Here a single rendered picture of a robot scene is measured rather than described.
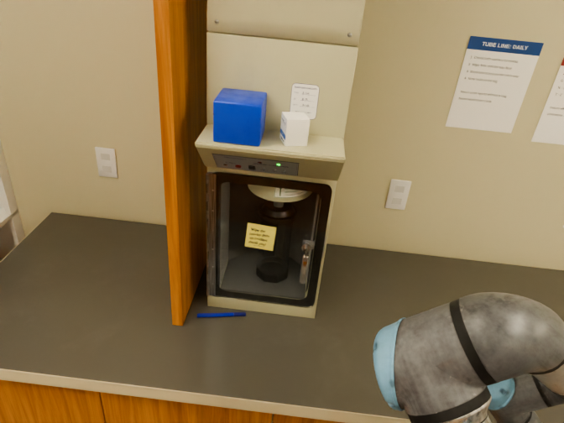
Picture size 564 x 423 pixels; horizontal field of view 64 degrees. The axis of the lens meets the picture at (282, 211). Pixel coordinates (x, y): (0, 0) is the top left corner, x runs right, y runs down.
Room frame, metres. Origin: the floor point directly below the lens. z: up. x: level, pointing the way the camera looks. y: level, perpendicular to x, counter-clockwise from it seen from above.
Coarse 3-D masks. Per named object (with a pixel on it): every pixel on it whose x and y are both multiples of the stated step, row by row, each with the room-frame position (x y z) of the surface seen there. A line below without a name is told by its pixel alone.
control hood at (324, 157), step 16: (208, 128) 0.96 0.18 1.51; (208, 144) 0.88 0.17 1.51; (224, 144) 0.88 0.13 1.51; (240, 144) 0.89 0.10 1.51; (272, 144) 0.90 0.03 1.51; (320, 144) 0.93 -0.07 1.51; (336, 144) 0.94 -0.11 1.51; (208, 160) 0.94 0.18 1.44; (288, 160) 0.89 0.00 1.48; (304, 160) 0.88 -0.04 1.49; (320, 160) 0.87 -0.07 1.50; (336, 160) 0.87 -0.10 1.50; (304, 176) 0.96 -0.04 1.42; (320, 176) 0.95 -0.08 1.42; (336, 176) 0.94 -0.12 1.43
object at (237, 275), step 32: (224, 192) 0.98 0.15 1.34; (256, 192) 0.98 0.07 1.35; (288, 192) 0.97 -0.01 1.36; (320, 192) 0.97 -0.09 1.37; (224, 224) 0.98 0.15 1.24; (288, 224) 0.97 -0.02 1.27; (320, 224) 0.97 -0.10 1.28; (224, 256) 0.98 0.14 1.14; (256, 256) 0.98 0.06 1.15; (288, 256) 0.97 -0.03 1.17; (320, 256) 0.97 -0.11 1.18; (224, 288) 0.98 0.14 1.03; (256, 288) 0.98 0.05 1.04; (288, 288) 0.97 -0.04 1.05
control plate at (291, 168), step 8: (216, 160) 0.93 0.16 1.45; (224, 160) 0.92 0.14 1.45; (232, 160) 0.92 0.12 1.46; (240, 160) 0.91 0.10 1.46; (248, 160) 0.91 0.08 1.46; (256, 160) 0.90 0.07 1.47; (264, 160) 0.90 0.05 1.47; (272, 160) 0.90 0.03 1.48; (232, 168) 0.95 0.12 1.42; (240, 168) 0.95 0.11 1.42; (256, 168) 0.94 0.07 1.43; (272, 168) 0.93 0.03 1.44; (280, 168) 0.93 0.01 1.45; (288, 168) 0.92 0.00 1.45; (296, 168) 0.92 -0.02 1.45
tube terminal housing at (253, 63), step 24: (216, 48) 0.99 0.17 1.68; (240, 48) 0.99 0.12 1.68; (264, 48) 0.99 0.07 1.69; (288, 48) 0.99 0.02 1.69; (312, 48) 0.99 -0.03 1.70; (336, 48) 0.98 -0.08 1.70; (216, 72) 0.99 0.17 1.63; (240, 72) 0.99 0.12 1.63; (264, 72) 0.99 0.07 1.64; (288, 72) 0.99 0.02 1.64; (312, 72) 0.99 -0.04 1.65; (336, 72) 0.98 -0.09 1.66; (216, 96) 0.99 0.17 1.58; (288, 96) 0.99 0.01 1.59; (336, 96) 0.98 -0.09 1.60; (312, 120) 0.99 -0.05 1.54; (336, 120) 0.98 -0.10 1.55; (216, 168) 0.99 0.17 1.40; (288, 312) 0.99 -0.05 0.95; (312, 312) 0.98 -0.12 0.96
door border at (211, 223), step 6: (210, 174) 0.98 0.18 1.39; (210, 180) 0.98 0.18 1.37; (216, 180) 0.98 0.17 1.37; (210, 186) 0.98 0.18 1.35; (216, 186) 0.98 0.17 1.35; (210, 192) 0.98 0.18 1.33; (210, 198) 0.98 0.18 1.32; (210, 204) 0.98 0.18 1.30; (210, 210) 0.98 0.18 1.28; (210, 216) 0.98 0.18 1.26; (210, 222) 0.98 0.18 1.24; (210, 228) 0.98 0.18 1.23; (210, 234) 0.98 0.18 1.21; (210, 240) 0.98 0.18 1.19; (210, 246) 0.98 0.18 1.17; (210, 252) 0.98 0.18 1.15; (210, 258) 0.98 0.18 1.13; (210, 264) 0.98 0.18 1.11; (210, 270) 0.98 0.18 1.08; (210, 276) 0.98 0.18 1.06; (210, 282) 0.98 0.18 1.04; (210, 288) 0.98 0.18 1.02; (210, 294) 0.98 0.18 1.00
